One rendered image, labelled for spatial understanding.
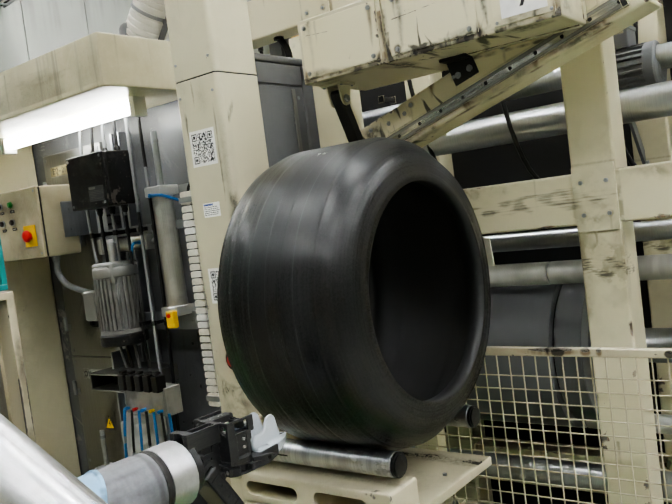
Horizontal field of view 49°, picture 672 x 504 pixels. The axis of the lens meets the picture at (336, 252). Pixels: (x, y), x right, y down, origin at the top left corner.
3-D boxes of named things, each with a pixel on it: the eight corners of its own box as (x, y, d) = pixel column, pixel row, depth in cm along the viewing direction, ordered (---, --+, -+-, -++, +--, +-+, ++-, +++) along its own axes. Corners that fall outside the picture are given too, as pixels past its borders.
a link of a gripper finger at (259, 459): (284, 444, 112) (243, 464, 105) (286, 454, 112) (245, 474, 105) (262, 441, 115) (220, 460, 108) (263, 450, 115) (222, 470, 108)
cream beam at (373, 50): (302, 86, 168) (294, 21, 168) (365, 92, 188) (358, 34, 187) (562, 15, 131) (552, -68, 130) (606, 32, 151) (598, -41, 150)
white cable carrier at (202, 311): (208, 406, 164) (178, 192, 161) (224, 399, 168) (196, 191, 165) (222, 407, 161) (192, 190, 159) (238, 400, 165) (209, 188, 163)
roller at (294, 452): (247, 461, 146) (244, 438, 145) (263, 453, 149) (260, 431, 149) (395, 483, 124) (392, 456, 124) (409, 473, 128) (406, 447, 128)
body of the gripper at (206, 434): (257, 412, 108) (194, 438, 99) (263, 470, 109) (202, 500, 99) (221, 408, 113) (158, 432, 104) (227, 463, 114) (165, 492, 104)
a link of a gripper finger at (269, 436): (295, 406, 116) (254, 424, 109) (299, 443, 116) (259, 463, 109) (281, 405, 118) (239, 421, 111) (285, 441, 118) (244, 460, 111)
